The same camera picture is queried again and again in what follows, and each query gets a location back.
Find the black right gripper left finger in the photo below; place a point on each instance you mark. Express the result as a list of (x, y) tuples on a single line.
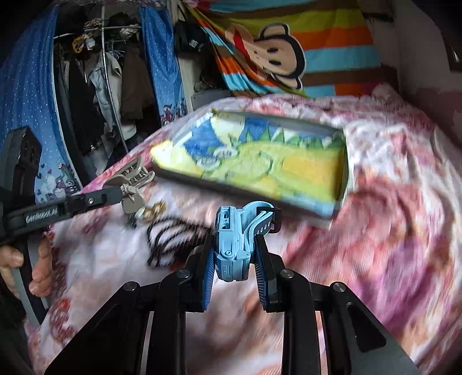
[(201, 265)]

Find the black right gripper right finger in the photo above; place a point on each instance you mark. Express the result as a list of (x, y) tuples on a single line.
[(268, 267)]

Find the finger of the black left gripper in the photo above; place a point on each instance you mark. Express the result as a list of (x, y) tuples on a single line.
[(99, 200)]

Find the blue wrist watch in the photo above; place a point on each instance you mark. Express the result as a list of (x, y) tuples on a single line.
[(235, 230)]

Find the grey hair claw clip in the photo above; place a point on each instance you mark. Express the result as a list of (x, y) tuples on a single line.
[(129, 179)]

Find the person's left hand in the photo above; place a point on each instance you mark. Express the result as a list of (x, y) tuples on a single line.
[(42, 273)]

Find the blue dotted wardrobe curtain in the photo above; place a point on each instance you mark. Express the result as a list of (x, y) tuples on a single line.
[(28, 98)]

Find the hanging clothes in wardrobe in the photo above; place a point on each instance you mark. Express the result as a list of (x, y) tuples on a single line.
[(104, 94)]

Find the grey tray with dinosaur towel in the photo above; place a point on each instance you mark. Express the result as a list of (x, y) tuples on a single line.
[(295, 162)]

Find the striped monkey blanket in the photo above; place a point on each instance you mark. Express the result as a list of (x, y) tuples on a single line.
[(308, 48)]

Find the grey gripper trigger handle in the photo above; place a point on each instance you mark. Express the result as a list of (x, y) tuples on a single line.
[(35, 307)]

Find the gold chain jewelry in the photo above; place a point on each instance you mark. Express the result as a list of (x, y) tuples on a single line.
[(150, 213)]

